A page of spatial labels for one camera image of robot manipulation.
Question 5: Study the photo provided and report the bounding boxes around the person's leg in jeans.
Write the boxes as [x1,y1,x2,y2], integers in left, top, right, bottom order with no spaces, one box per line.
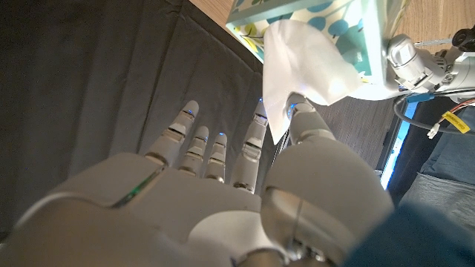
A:
[385,105,475,238]

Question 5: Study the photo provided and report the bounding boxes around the white tissue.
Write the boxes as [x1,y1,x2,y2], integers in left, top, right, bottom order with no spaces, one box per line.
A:
[261,19,367,145]

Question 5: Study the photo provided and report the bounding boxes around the blue left wrist plug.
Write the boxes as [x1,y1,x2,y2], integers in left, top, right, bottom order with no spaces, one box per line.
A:
[405,92,436,105]

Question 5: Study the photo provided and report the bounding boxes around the teal floral tissue box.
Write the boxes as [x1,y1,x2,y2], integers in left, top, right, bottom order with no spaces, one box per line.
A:
[225,0,411,101]

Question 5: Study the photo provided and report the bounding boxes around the blue wrist plug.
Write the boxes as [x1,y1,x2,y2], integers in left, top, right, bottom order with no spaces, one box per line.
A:
[341,203,475,267]
[405,92,436,105]

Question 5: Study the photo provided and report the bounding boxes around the blue right wrist plug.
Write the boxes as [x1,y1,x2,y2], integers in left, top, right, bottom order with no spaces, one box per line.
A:
[341,203,475,267]

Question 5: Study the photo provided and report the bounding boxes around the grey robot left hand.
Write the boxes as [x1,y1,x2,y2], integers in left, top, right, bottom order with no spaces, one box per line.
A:
[386,33,475,102]

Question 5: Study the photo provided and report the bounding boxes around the black fabric curtain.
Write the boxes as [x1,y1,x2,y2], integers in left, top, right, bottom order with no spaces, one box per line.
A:
[0,0,283,238]

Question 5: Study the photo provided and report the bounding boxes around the coloured left wrist wires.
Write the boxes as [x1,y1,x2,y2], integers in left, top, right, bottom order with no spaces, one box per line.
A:
[426,98,475,140]

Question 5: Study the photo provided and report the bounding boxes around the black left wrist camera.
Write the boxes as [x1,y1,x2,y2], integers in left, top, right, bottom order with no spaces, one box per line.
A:
[451,26,475,53]

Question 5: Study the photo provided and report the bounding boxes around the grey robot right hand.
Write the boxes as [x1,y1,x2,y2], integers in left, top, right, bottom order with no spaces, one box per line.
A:
[0,92,395,267]

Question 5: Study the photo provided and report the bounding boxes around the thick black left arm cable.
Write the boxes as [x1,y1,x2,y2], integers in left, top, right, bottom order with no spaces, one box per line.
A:
[392,94,475,136]

